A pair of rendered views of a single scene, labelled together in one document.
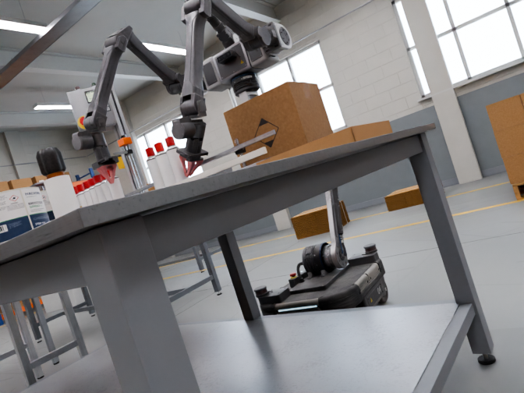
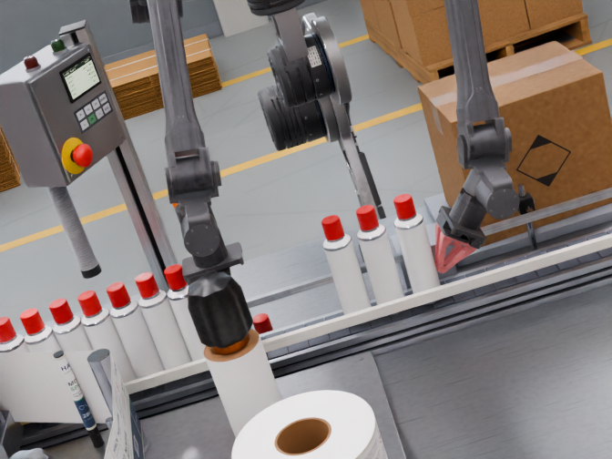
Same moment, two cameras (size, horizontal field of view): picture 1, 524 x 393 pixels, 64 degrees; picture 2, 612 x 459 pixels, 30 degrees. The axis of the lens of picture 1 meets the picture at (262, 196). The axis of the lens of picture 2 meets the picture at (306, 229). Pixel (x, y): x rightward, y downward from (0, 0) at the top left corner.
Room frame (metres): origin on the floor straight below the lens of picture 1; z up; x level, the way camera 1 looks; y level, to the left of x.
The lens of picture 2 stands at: (0.26, 1.45, 1.91)
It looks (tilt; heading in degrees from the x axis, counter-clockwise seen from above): 25 degrees down; 323
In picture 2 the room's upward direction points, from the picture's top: 18 degrees counter-clockwise
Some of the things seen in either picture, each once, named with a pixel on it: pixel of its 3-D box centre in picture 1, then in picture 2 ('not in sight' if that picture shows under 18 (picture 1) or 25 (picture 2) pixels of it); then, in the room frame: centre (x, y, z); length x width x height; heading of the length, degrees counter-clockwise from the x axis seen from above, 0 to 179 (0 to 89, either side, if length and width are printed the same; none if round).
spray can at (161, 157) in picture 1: (166, 168); (379, 260); (1.59, 0.31, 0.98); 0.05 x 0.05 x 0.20
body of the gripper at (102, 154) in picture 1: (103, 155); (208, 249); (1.71, 0.56, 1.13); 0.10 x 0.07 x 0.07; 52
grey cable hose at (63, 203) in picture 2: not in sight; (71, 222); (1.98, 0.64, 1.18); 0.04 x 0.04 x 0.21
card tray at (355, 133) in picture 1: (324, 148); not in sight; (1.18, -0.21, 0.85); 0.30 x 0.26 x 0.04; 52
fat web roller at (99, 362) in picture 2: not in sight; (118, 402); (1.73, 0.80, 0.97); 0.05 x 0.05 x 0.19
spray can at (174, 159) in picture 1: (177, 164); (415, 249); (1.55, 0.26, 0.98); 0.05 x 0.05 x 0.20
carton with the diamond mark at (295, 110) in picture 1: (281, 131); (518, 141); (1.61, -0.15, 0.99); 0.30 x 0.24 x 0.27; 56
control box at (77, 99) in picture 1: (93, 111); (58, 114); (1.93, 0.61, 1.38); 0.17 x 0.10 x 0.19; 107
